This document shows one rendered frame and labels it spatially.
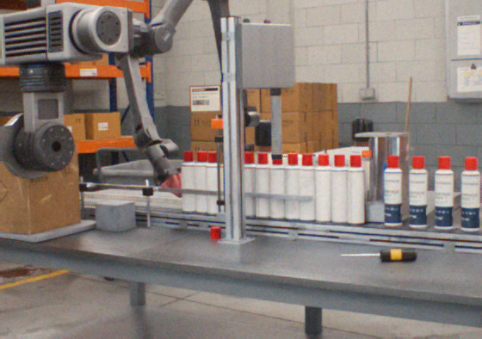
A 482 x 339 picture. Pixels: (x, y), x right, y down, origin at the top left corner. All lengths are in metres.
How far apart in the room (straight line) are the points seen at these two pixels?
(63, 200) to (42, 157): 0.35
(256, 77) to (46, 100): 0.62
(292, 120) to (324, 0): 1.94
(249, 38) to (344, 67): 5.10
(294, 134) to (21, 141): 3.86
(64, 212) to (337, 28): 5.18
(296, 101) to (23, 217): 3.75
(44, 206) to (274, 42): 0.89
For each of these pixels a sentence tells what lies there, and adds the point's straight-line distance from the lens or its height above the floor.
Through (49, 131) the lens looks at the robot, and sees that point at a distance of 2.02.
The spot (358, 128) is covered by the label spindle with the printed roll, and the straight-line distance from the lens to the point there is 2.65.
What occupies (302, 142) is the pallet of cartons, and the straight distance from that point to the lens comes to 5.73.
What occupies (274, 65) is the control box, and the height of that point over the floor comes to 1.35.
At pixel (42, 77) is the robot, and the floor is 1.33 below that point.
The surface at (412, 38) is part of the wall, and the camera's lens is 6.80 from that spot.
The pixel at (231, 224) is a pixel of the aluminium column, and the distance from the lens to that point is 2.09.
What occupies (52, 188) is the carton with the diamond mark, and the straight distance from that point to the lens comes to 2.29.
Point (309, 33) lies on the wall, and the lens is 7.32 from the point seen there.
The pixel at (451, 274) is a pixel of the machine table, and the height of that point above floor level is 0.83.
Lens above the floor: 1.25
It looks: 5 degrees down
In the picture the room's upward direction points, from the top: 1 degrees counter-clockwise
